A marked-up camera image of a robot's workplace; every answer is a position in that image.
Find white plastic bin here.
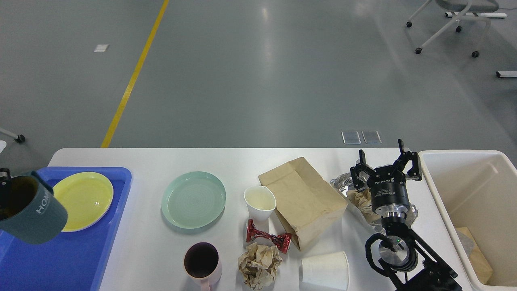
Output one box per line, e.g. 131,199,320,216
419,150,517,291

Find yellow plate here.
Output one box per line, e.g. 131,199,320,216
53,171,114,232

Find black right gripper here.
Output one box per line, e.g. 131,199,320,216
350,139,422,220

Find chair leg with caster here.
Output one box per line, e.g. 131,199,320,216
0,127,26,143

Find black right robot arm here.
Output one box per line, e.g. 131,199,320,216
350,139,462,291

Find crumpled aluminium foil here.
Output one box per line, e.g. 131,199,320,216
329,173,418,235

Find upright white paper cup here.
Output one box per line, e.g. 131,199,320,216
244,186,277,222

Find brown paper in bin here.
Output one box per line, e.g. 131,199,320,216
455,227,493,284

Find floor socket plate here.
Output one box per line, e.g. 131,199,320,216
361,131,382,144
341,131,361,144

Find white office chair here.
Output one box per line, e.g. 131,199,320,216
415,0,499,58

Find dark teal mug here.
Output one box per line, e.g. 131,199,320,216
0,171,68,245

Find blue plastic tray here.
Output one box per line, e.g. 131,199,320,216
0,167,132,291

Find mint green plate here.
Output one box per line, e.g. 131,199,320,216
161,171,227,230

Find crumpled brown paper napkin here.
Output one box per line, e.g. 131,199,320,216
347,188,381,225

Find white furniture foot right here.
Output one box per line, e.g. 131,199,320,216
495,70,517,78

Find lying white paper cup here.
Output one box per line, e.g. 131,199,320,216
301,251,350,291

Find pink mug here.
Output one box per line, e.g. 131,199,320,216
183,242,222,291

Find brown paper bag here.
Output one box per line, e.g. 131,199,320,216
258,157,348,252

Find crumpled brown paper ball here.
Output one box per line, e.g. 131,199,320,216
237,243,283,291

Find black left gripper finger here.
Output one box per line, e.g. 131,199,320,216
0,168,12,219

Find right floor socket plate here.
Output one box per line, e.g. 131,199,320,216
361,131,382,144

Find white table leg base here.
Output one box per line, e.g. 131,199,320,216
445,11,508,19

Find left floor socket plate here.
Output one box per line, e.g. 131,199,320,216
341,131,361,144

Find white floor marker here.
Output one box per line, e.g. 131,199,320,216
94,44,109,52

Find red foil candy wrapper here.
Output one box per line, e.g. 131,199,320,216
244,219,292,254

